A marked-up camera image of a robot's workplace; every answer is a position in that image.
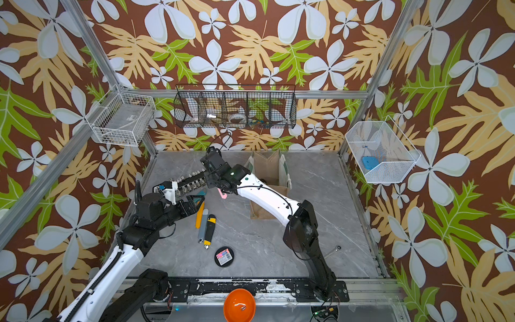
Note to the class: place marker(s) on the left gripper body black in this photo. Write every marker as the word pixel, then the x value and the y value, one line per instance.
pixel 172 213

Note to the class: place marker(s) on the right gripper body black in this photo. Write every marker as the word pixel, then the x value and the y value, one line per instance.
pixel 212 181

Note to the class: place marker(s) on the slim pink utility knife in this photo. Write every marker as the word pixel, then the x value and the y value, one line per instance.
pixel 222 194

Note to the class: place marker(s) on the orange utility knife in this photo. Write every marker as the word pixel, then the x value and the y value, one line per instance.
pixel 199 215

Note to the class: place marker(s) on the green christmas burlap pouch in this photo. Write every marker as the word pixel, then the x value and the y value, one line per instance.
pixel 271 170

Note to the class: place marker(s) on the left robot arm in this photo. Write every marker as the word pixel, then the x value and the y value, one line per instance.
pixel 153 212

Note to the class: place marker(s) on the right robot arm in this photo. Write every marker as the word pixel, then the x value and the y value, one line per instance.
pixel 298 218

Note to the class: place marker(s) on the round black tin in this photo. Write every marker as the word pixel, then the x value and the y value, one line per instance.
pixel 224 257

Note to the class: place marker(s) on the orange bowl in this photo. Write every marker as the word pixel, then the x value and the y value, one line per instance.
pixel 239 306

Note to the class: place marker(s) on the small metal wrench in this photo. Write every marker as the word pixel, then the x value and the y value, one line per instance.
pixel 333 251

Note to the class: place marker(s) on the blue object in basket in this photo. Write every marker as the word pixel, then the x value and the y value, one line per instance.
pixel 370 162

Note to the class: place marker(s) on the socket set on black rail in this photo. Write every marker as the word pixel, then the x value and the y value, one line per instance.
pixel 188 184

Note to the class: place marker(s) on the black wire basket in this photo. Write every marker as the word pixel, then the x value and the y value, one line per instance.
pixel 239 106

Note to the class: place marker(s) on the white wire basket left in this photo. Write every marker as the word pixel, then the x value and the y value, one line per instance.
pixel 122 118

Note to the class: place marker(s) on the white wire basket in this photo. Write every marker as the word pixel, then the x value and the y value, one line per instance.
pixel 122 118
pixel 386 141

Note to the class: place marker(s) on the white wire basket right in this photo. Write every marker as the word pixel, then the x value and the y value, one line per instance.
pixel 386 141

